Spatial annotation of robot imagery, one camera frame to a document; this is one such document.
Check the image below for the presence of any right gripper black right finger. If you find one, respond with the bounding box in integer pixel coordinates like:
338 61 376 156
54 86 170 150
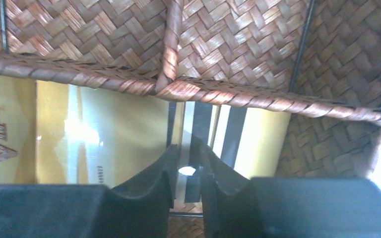
197 139 381 238

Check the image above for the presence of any yellow VIP card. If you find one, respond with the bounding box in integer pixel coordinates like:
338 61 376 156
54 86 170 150
0 76 168 187

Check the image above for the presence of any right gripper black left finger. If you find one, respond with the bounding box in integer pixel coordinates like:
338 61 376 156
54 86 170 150
0 145 179 238

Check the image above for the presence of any brown woven basket card holder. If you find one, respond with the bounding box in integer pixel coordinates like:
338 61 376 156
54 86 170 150
0 0 381 238

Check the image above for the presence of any black striped yellow card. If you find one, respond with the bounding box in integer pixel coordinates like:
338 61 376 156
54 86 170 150
167 102 291 203

